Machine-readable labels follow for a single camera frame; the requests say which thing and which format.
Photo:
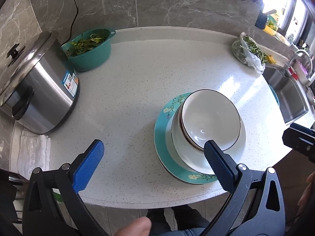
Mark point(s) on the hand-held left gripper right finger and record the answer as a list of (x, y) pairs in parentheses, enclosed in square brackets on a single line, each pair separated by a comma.
[(217, 164)]

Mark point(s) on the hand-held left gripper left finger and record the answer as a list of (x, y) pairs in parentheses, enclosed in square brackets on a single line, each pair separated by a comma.
[(88, 164)]

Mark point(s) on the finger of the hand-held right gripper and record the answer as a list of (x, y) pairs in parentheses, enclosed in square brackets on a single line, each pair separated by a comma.
[(301, 143), (305, 129)]

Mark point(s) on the white deep plate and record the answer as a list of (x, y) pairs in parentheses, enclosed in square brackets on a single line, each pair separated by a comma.
[(242, 142)]

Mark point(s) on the red printed white bowl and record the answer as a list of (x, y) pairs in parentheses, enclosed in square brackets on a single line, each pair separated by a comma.
[(209, 115)]

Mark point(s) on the large teal floral plate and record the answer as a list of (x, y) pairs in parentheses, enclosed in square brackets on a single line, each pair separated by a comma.
[(161, 132)]

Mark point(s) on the person's right hand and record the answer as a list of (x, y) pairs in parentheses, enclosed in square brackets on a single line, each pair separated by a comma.
[(309, 194)]

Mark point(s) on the person's left hand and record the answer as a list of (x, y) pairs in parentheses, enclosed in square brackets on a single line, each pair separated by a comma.
[(135, 228)]

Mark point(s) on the stainless steel sink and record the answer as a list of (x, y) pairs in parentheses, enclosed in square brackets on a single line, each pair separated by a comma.
[(288, 95)]

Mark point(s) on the teal basin of greens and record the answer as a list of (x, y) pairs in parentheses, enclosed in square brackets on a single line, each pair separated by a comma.
[(276, 98)]

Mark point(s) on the white folded towel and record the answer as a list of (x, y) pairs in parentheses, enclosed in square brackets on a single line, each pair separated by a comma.
[(32, 154)]

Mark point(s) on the red brush holder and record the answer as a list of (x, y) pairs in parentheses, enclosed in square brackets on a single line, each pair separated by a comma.
[(292, 72)]

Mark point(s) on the person's dark pants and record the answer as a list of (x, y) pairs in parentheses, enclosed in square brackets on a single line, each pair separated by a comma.
[(182, 218)]

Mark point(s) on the chrome faucet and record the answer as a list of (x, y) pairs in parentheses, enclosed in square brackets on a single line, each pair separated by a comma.
[(299, 56)]

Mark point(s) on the yellow sponge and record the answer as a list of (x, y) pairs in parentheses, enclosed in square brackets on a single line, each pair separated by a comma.
[(271, 59)]

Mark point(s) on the stainless steel rice cooker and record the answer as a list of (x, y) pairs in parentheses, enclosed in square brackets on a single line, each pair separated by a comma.
[(41, 86)]

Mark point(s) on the white dish soap bottle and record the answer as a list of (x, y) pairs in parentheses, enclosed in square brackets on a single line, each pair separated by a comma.
[(291, 38)]

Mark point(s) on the plastic bag of greens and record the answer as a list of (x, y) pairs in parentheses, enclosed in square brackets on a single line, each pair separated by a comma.
[(248, 51)]

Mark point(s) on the teal colander basin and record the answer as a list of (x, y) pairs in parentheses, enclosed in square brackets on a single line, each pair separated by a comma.
[(91, 56)]

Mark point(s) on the yellow cooking oil bottle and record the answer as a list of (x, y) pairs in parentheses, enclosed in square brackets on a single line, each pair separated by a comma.
[(272, 24)]

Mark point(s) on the dark blue utensil holder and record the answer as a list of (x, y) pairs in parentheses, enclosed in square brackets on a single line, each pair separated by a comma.
[(260, 21)]

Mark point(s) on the window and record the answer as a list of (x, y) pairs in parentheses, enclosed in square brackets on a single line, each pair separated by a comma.
[(290, 9)]

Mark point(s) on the green vegetable scraps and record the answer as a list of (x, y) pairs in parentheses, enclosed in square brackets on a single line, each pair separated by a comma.
[(86, 43)]

